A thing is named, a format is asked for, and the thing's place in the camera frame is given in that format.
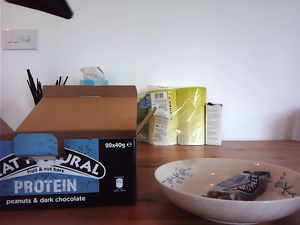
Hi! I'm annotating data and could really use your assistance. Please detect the small white printed box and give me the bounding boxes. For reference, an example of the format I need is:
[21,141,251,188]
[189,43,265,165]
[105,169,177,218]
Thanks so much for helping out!
[205,102,223,146]

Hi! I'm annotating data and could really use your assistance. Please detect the turquoise tissue box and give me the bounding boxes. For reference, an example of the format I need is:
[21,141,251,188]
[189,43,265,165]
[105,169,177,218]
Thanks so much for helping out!
[79,79,109,86]

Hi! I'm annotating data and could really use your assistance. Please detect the white wall light switch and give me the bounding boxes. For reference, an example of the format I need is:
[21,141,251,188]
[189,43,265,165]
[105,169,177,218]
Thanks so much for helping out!
[1,29,38,51]

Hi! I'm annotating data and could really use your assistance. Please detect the white tissue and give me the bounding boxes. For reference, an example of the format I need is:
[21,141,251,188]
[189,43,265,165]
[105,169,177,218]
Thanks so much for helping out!
[79,66,106,81]

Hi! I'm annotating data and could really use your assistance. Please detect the yellow paper towel pack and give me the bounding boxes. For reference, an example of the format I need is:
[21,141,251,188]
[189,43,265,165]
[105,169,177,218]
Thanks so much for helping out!
[136,85,208,146]

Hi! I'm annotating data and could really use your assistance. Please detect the white floral ceramic plate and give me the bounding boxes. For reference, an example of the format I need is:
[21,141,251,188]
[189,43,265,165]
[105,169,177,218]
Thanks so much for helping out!
[154,157,300,225]

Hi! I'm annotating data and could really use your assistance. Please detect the blue protein snackbar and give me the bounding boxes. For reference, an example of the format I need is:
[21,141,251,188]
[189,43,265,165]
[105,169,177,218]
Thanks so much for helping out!
[201,170,272,202]

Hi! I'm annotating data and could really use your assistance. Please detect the blue black snackbar carton box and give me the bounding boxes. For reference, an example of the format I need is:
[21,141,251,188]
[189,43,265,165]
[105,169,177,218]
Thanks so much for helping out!
[0,85,157,210]

